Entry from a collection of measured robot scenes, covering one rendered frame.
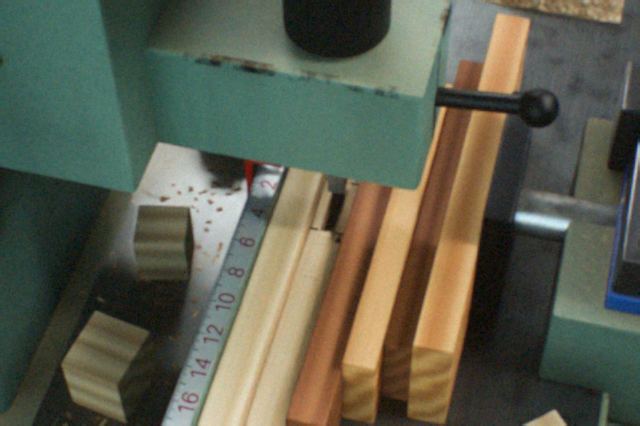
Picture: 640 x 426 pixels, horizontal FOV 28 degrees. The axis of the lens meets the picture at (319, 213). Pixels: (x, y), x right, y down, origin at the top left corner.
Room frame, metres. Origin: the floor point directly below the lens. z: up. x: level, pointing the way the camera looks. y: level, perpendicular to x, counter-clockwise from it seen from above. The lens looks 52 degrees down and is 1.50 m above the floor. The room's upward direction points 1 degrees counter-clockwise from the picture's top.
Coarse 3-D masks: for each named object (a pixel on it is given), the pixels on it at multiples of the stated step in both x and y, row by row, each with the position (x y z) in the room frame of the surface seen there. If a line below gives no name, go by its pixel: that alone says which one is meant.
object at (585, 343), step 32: (608, 128) 0.48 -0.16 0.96; (576, 192) 0.44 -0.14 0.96; (608, 192) 0.44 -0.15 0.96; (576, 224) 0.42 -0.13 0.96; (576, 256) 0.40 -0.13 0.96; (608, 256) 0.40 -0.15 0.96; (576, 288) 0.38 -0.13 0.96; (576, 320) 0.36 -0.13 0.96; (608, 320) 0.36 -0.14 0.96; (544, 352) 0.36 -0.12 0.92; (576, 352) 0.36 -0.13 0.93; (608, 352) 0.35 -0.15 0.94; (576, 384) 0.35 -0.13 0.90; (608, 384) 0.35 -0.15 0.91; (608, 416) 0.35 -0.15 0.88
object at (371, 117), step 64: (192, 0) 0.48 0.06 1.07; (256, 0) 0.47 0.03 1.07; (448, 0) 0.47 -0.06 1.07; (192, 64) 0.44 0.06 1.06; (256, 64) 0.43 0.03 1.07; (320, 64) 0.43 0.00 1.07; (384, 64) 0.43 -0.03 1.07; (192, 128) 0.44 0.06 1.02; (256, 128) 0.43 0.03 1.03; (320, 128) 0.42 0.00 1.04; (384, 128) 0.41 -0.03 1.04
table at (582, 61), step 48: (624, 0) 0.65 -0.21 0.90; (480, 48) 0.61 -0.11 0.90; (528, 48) 0.61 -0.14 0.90; (576, 48) 0.61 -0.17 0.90; (624, 48) 0.61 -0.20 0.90; (576, 96) 0.56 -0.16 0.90; (576, 144) 0.52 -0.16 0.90; (528, 240) 0.45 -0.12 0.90; (528, 288) 0.42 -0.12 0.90; (480, 336) 0.39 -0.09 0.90; (528, 336) 0.39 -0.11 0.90; (480, 384) 0.36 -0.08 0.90; (528, 384) 0.36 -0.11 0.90
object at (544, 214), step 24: (504, 120) 0.46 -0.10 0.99; (504, 144) 0.44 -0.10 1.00; (528, 144) 0.44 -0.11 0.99; (504, 168) 0.43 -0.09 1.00; (504, 192) 0.41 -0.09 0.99; (528, 192) 0.44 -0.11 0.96; (504, 216) 0.40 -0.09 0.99; (528, 216) 0.42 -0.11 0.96; (552, 216) 0.42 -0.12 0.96; (576, 216) 0.42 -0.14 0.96; (600, 216) 0.42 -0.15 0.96; (480, 240) 0.40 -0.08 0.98; (504, 240) 0.39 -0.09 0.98; (552, 240) 0.42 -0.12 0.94; (480, 264) 0.39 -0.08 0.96; (504, 264) 0.39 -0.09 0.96; (480, 288) 0.39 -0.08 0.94; (480, 312) 0.39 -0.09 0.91
